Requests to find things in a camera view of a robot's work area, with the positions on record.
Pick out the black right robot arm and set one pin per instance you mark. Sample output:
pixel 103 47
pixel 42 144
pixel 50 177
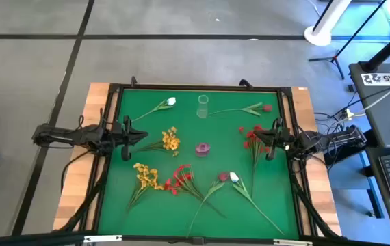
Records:
pixel 338 136

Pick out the pink ribbed glass vase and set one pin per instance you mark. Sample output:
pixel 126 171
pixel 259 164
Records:
pixel 202 149

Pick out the black aluminium table frame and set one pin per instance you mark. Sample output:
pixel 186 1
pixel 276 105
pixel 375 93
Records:
pixel 198 86

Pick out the black frame clamp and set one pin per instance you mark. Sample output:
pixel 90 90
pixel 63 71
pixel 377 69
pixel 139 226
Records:
pixel 246 83
pixel 133 82

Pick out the red artificial flower bunch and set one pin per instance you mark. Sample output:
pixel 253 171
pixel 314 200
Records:
pixel 181 179
pixel 246 144

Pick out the white round-based pillar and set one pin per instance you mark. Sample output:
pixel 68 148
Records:
pixel 318 36

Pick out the grey desk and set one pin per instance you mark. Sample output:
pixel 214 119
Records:
pixel 379 109

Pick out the white printed label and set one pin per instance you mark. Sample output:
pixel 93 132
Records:
pixel 379 78

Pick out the green table mat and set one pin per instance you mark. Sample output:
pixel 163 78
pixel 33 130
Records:
pixel 160 222

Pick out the white metal frame bracket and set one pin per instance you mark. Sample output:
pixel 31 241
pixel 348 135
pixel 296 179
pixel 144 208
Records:
pixel 102 238
pixel 292 242

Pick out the yellow artificial flower bunch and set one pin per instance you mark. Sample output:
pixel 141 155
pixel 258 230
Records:
pixel 171 140
pixel 145 176

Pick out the black tripod stand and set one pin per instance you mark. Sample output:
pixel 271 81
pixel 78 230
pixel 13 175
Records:
pixel 334 59

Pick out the pink tulip long stem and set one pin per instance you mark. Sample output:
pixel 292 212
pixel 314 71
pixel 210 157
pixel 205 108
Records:
pixel 223 176

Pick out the clear glass vase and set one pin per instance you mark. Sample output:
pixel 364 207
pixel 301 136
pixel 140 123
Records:
pixel 202 111

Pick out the red artificial tulip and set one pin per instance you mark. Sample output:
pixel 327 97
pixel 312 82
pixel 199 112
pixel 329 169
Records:
pixel 267 108

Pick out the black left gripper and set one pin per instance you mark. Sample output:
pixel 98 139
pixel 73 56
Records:
pixel 126 136

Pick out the white blue-tinged artificial tulip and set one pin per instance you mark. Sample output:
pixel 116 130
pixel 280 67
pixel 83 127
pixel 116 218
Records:
pixel 233 177

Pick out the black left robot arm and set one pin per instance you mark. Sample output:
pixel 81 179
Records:
pixel 61 135

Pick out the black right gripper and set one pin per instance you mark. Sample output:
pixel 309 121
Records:
pixel 282 140

